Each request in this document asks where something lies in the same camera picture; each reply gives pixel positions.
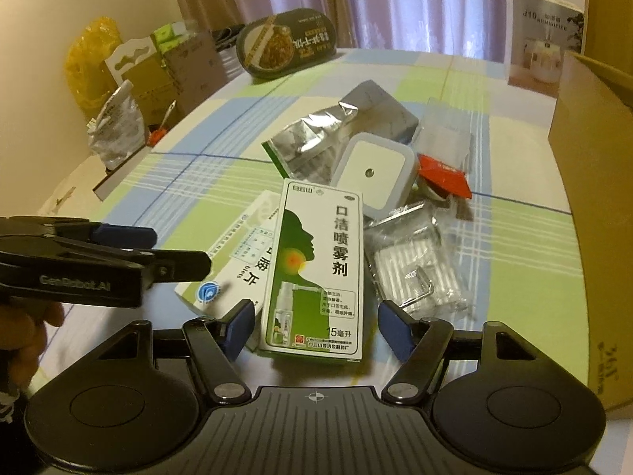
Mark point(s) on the wooden door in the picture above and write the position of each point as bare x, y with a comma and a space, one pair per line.
608, 33

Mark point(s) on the white green tablet box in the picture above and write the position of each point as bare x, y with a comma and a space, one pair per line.
239, 262

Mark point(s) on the brown cardboard box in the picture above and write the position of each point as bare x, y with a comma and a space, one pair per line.
591, 139

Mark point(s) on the green tissue packs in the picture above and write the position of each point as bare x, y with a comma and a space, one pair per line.
171, 35

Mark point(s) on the clear plastic bag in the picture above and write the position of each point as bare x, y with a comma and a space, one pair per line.
445, 134

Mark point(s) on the green white spray box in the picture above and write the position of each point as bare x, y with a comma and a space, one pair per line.
314, 300

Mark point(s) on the red snack packet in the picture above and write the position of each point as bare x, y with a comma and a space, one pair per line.
443, 180

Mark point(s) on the orange scissors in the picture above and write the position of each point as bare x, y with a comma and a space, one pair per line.
157, 132

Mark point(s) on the clear plastic hook package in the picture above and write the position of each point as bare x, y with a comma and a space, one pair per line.
413, 264

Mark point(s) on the white humidifier box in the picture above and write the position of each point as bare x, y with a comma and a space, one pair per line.
538, 33

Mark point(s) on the white chair back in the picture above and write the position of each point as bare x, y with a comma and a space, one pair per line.
127, 55

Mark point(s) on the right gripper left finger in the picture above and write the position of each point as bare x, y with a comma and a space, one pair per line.
236, 327

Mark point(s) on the white square night light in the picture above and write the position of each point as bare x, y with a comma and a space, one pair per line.
379, 169

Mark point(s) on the silver foil pouch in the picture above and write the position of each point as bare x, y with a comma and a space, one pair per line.
310, 147

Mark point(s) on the dark oval food container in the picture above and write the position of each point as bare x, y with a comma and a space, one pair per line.
282, 44

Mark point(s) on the yellow plastic bag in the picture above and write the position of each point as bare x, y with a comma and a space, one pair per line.
85, 70

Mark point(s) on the brown paper bag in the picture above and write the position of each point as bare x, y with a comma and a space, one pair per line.
187, 74

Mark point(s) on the person left hand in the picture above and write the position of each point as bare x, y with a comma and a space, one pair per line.
24, 335

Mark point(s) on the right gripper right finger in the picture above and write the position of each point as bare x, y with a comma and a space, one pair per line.
398, 329

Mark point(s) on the silver crumpled bag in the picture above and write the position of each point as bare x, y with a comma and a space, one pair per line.
119, 129

